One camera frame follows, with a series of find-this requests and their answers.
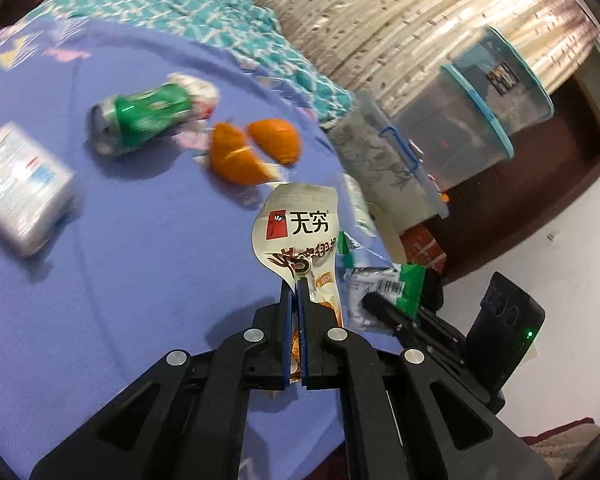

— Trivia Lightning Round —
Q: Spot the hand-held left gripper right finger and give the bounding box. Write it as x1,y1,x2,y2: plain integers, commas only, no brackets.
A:
299,277,556,480

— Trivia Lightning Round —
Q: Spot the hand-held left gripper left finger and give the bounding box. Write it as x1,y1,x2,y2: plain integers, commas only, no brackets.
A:
30,280,299,480

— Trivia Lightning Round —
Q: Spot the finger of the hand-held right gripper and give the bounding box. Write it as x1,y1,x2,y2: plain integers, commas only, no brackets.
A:
420,269,444,311
362,292,468,361

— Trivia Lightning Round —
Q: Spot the green and white packet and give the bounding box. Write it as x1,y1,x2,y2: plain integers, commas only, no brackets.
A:
345,262,427,333

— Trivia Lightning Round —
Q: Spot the beige snack packet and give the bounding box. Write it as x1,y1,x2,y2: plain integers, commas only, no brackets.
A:
251,182,343,333

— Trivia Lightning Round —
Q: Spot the orange peel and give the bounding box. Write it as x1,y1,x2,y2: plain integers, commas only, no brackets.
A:
209,122,281,186
247,118,301,166

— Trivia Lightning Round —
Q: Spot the white paper wrapper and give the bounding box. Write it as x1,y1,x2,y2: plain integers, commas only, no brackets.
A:
167,72,221,122

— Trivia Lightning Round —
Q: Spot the green drink can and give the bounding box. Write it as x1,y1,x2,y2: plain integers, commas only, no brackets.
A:
89,82,198,156

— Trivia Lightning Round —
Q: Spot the white tissue pack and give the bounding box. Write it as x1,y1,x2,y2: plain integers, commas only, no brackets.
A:
0,121,77,259

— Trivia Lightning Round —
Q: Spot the orange paper bag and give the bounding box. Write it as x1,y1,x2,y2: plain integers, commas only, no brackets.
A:
400,224,448,276

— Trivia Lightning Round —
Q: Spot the clear storage box teal lid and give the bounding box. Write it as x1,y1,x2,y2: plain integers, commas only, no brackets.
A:
397,25,556,186

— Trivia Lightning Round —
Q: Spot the leaf patterned curtain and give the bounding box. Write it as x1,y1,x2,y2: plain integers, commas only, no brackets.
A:
240,0,600,111

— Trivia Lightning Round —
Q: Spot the teal patterned quilt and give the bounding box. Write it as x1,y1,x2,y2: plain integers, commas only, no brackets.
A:
45,0,356,121

